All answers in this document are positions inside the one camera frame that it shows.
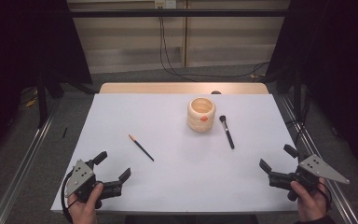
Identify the white table mat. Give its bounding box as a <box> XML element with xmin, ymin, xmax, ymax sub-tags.
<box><xmin>50</xmin><ymin>93</ymin><xmax>300</xmax><ymax>215</ymax></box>

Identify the black curtain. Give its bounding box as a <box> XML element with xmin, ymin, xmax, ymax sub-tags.
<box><xmin>0</xmin><ymin>0</ymin><xmax>93</xmax><ymax>164</ymax></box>
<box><xmin>265</xmin><ymin>0</ymin><xmax>358</xmax><ymax>178</ymax></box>

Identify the left hand-held gripper cable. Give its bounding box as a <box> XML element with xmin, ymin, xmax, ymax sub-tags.
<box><xmin>61</xmin><ymin>169</ymin><xmax>76</xmax><ymax>224</ymax></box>

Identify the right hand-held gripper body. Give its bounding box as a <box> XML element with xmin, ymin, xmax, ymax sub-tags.
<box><xmin>268</xmin><ymin>154</ymin><xmax>351</xmax><ymax>202</ymax></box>

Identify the person's left hand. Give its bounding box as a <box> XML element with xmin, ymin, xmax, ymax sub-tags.
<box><xmin>67</xmin><ymin>182</ymin><xmax>105</xmax><ymax>224</ymax></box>

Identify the black stand post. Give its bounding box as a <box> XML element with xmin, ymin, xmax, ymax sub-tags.
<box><xmin>36</xmin><ymin>73</ymin><xmax>49</xmax><ymax>129</ymax></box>

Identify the person's right hand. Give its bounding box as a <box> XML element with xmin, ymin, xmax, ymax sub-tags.
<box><xmin>290</xmin><ymin>177</ymin><xmax>332</xmax><ymax>223</ymax></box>

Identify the black power cable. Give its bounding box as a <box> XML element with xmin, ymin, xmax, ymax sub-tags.
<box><xmin>158</xmin><ymin>7</ymin><xmax>200</xmax><ymax>83</ymax></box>
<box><xmin>161</xmin><ymin>7</ymin><xmax>271</xmax><ymax>79</ymax></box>

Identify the black horizontal bar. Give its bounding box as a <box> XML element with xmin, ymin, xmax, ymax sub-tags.
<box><xmin>69</xmin><ymin>8</ymin><xmax>290</xmax><ymax>18</ymax></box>

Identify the thin black orange-tipped brush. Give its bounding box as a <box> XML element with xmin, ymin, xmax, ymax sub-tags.
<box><xmin>128</xmin><ymin>133</ymin><xmax>156</xmax><ymax>162</ymax></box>

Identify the cream ringed brush holder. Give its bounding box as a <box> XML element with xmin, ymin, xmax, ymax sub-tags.
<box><xmin>186</xmin><ymin>97</ymin><xmax>216</xmax><ymax>133</ymax></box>

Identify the right hand-held gripper cable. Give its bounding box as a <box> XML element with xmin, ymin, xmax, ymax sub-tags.
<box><xmin>317</xmin><ymin>181</ymin><xmax>333</xmax><ymax>210</ymax></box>

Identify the hand-held gripper cable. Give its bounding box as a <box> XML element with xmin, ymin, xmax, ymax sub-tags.
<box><xmin>317</xmin><ymin>181</ymin><xmax>333</xmax><ymax>210</ymax></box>
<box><xmin>61</xmin><ymin>169</ymin><xmax>76</xmax><ymax>224</ymax></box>

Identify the white wall socket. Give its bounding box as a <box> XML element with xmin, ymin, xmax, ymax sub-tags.
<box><xmin>154</xmin><ymin>0</ymin><xmax>177</xmax><ymax>9</ymax></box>

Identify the metal floor rail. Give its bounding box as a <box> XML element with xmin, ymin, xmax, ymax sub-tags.
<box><xmin>0</xmin><ymin>102</ymin><xmax>60</xmax><ymax>224</ymax></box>
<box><xmin>279</xmin><ymin>94</ymin><xmax>358</xmax><ymax>224</ymax></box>

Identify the black makeup brush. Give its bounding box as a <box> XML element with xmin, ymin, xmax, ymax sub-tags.
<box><xmin>218</xmin><ymin>115</ymin><xmax>236</xmax><ymax>150</ymax></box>

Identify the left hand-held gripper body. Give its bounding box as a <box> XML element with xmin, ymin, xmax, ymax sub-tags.
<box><xmin>64</xmin><ymin>159</ymin><xmax>124</xmax><ymax>209</ymax></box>

